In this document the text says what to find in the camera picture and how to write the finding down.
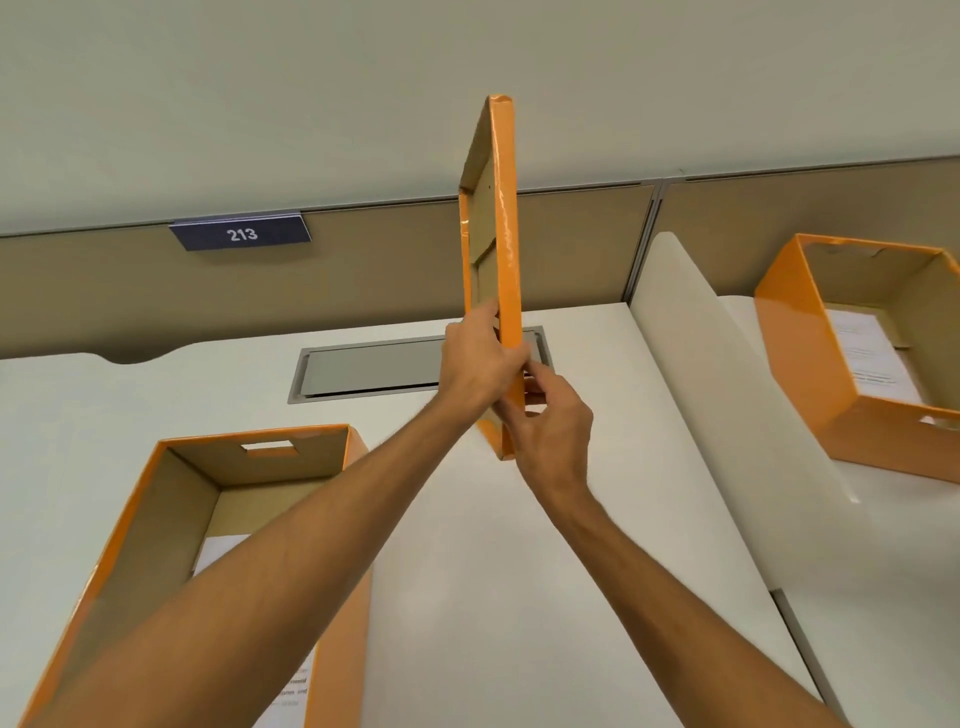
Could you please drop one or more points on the white printed paper sheet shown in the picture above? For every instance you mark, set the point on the white printed paper sheet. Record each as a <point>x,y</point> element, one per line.
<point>870,352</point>
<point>217,551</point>

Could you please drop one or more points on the orange cardboard box lid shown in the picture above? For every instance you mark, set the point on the orange cardboard box lid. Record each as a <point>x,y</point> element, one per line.
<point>510,247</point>

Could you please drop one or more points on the person's right thumb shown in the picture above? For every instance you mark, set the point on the person's right thumb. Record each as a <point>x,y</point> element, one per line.
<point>546,377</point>

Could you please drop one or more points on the person's left forearm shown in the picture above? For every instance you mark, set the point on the person's left forearm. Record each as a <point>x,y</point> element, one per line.
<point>247,585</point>

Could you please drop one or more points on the person's right hand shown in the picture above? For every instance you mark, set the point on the person's right hand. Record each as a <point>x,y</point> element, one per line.
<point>551,439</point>

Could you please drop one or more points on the person's left hand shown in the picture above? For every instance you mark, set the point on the person's left hand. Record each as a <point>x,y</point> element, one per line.
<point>472,371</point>

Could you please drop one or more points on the person's left thumb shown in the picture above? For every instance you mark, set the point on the person's left thumb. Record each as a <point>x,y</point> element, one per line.
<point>485,316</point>

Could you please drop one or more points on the dark blue number sign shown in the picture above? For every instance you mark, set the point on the dark blue number sign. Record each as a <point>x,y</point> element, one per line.
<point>240,232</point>

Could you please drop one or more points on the beige partition panel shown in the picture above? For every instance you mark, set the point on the beige partition panel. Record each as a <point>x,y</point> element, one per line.
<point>750,217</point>
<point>300,292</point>

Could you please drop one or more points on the person's right forearm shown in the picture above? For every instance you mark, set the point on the person's right forearm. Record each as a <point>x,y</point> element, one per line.
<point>675,615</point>

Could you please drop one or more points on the white desk divider panel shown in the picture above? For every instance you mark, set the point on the white desk divider panel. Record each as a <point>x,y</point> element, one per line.
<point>720,390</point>

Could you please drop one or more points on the grey partition post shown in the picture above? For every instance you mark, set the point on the grey partition post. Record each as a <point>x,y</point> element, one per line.
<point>645,232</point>

